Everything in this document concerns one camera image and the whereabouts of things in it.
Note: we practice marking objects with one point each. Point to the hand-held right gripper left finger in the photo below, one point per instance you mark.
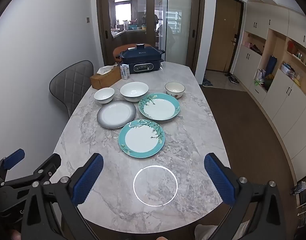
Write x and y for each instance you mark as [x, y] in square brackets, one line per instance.
[89, 177]

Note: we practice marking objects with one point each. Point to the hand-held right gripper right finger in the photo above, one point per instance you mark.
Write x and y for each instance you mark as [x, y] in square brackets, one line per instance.
[219, 180]

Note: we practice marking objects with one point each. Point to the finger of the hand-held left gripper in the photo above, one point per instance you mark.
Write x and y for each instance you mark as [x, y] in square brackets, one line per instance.
[51, 163]
[14, 158]

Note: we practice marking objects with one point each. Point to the teal floral plate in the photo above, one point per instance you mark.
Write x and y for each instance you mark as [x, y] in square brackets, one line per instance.
[141, 140]
[160, 108]

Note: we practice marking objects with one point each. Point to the grey rimmed plate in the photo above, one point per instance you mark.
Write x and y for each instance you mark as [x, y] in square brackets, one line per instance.
[115, 115]

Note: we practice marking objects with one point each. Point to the small white bowl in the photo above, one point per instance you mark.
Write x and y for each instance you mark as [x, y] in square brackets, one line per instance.
[104, 95]

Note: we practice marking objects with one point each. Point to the large white bowl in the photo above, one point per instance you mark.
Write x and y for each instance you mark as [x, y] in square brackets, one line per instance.
[134, 91]

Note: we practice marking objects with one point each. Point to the dark rimmed patterned bowl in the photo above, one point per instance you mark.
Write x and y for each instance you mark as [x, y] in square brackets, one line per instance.
[175, 88]

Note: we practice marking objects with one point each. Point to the person's left hand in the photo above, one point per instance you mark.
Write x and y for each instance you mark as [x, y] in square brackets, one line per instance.
[15, 236]

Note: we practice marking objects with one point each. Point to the grey quilted chair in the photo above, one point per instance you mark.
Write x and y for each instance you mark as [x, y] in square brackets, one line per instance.
[70, 85]

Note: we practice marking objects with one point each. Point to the blue sneaker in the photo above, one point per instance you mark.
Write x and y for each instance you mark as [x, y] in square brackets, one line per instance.
[207, 83]

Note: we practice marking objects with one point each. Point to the wooden tissue box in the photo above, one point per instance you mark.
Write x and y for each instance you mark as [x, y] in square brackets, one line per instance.
[105, 80]

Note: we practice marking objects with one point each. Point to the dark sneaker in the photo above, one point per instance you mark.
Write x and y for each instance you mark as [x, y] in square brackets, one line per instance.
[234, 80]
[228, 74]

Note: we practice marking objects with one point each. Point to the white tissue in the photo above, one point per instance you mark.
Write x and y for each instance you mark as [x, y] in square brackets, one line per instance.
[104, 70]

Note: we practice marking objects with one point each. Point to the small milk carton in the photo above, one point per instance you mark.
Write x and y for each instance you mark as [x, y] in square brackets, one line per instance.
[125, 72]

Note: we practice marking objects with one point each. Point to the white shopping bag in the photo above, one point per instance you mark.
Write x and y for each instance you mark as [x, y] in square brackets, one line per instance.
[260, 75]

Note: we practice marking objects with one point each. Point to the blue bag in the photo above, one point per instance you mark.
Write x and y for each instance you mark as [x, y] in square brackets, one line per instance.
[271, 65]

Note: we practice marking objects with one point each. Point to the dark blue electric cooker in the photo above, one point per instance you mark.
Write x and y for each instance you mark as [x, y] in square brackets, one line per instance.
[140, 57]

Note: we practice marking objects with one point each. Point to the orange chair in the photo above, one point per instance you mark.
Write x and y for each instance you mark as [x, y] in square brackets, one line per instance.
[117, 50]

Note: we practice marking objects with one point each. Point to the wooden entry door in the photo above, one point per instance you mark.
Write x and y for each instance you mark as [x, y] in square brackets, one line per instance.
[223, 30]

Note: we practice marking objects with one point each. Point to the white refrigerator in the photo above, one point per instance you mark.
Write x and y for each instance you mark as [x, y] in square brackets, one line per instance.
[178, 25]

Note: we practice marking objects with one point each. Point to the glass sliding door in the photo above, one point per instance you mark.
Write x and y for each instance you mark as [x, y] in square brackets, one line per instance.
[183, 17]

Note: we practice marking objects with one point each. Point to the white wall cabinets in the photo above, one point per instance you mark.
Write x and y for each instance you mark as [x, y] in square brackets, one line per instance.
[288, 100]

